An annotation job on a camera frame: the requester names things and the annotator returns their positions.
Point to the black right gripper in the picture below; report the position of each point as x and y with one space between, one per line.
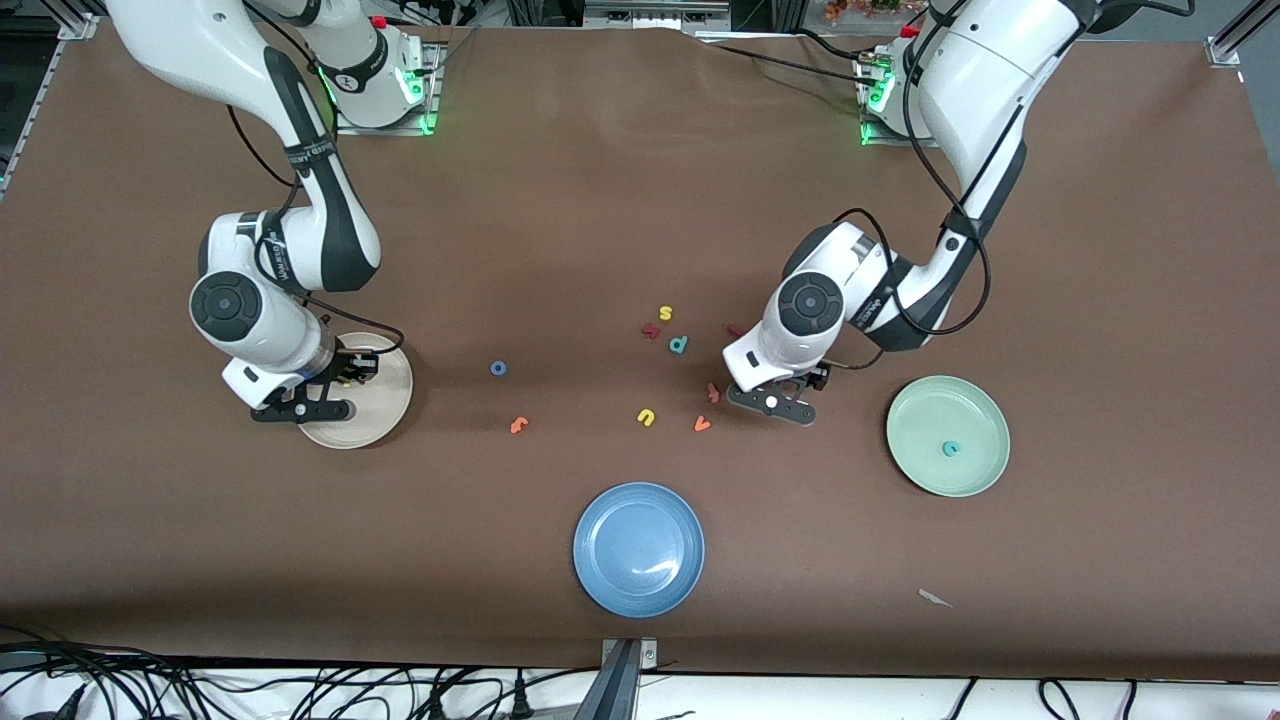
352 368

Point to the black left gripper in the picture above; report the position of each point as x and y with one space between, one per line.
818 378

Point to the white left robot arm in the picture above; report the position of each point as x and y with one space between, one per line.
980 80

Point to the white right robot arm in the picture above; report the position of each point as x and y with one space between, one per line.
280 330

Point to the beige brown plate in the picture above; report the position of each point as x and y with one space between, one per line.
385 405

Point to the light green plate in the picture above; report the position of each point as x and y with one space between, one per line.
970 420

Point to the small white paper scrap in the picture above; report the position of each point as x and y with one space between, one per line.
932 597

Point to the blue plate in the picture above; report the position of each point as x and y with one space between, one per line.
638 550

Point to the brown table cover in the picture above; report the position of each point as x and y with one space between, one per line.
600 200

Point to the black power plug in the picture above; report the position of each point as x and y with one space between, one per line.
520 702
437 706

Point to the orange flower decoration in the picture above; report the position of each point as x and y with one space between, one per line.
860 8

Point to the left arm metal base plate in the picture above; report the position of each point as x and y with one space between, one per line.
880 140

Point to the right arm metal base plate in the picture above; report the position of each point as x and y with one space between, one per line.
425 120

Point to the metal clamp bracket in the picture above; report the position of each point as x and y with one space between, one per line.
648 655

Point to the black camera pole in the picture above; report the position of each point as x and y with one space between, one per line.
612 690

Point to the silver metal frame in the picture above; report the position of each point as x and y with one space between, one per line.
650 15

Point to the aluminium frame extrusion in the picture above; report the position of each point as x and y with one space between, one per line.
1225 48
80 27

